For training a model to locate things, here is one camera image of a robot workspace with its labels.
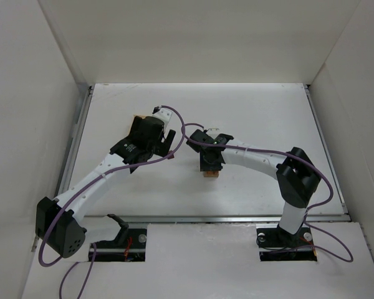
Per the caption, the light tan wood block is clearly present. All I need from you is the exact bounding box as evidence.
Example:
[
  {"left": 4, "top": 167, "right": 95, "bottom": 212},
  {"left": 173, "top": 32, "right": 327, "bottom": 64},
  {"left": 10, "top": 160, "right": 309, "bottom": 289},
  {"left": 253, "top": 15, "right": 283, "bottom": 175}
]
[{"left": 203, "top": 172, "right": 219, "bottom": 179}]

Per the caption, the light wooden box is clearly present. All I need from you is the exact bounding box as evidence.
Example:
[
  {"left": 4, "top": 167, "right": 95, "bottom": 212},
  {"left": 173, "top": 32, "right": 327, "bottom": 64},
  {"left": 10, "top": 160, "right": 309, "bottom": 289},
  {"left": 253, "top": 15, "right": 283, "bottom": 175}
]
[{"left": 129, "top": 115, "right": 145, "bottom": 133}]

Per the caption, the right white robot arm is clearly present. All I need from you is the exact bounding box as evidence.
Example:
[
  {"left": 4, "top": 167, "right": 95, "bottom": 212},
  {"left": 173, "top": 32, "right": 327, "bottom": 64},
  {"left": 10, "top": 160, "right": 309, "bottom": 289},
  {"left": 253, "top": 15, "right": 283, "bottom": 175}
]
[{"left": 186, "top": 130, "right": 321, "bottom": 240}]

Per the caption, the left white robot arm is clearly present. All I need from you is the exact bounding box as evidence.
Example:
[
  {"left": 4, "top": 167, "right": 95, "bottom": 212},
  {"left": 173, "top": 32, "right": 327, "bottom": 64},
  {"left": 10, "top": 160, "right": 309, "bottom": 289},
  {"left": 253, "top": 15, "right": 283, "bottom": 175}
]
[{"left": 36, "top": 108, "right": 176, "bottom": 259}]

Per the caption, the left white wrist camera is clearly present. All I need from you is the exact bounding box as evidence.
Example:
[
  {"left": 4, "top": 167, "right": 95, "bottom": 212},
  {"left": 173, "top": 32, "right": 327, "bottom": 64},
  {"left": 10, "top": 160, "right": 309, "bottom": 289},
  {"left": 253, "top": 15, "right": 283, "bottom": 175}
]
[{"left": 152, "top": 106, "right": 173, "bottom": 126}]

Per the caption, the metal front rail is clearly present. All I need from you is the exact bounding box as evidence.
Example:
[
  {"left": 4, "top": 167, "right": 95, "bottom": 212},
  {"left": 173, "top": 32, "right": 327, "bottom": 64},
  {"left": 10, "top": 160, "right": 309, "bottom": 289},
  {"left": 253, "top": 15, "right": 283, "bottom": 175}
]
[{"left": 90, "top": 214, "right": 352, "bottom": 224}]

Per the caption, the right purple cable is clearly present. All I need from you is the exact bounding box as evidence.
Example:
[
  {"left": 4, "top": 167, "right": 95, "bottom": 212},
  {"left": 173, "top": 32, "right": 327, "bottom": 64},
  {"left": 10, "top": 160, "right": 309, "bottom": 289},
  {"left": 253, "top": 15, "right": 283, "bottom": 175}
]
[{"left": 180, "top": 122, "right": 353, "bottom": 263}]

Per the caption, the purple cable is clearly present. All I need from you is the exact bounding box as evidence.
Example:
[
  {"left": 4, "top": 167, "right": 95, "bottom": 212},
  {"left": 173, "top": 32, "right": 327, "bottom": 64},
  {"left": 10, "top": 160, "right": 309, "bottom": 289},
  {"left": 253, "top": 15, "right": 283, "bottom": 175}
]
[
  {"left": 38, "top": 105, "right": 186, "bottom": 299},
  {"left": 180, "top": 122, "right": 353, "bottom": 263}
]

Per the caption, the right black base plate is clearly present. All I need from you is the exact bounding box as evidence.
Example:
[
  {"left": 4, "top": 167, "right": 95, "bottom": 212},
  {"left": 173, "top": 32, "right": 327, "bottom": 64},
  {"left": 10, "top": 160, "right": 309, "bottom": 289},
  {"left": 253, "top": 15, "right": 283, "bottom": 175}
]
[{"left": 256, "top": 227, "right": 317, "bottom": 262}]

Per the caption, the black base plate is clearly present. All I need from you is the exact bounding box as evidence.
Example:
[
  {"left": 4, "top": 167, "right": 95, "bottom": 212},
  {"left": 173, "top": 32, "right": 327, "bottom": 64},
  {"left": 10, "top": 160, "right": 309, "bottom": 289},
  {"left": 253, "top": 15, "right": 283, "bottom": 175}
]
[
  {"left": 256, "top": 227, "right": 317, "bottom": 262},
  {"left": 95, "top": 225, "right": 148, "bottom": 262}
]

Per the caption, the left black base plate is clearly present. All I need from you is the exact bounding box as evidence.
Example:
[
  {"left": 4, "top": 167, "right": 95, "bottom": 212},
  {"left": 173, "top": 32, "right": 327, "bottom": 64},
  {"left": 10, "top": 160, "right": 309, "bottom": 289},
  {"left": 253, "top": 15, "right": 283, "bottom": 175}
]
[{"left": 95, "top": 225, "right": 148, "bottom": 262}]

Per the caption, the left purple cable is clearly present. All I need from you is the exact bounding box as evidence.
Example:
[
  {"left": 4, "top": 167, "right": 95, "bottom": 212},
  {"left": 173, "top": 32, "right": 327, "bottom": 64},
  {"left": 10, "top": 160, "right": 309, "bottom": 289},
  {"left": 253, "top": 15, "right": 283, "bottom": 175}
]
[{"left": 38, "top": 105, "right": 186, "bottom": 299}]

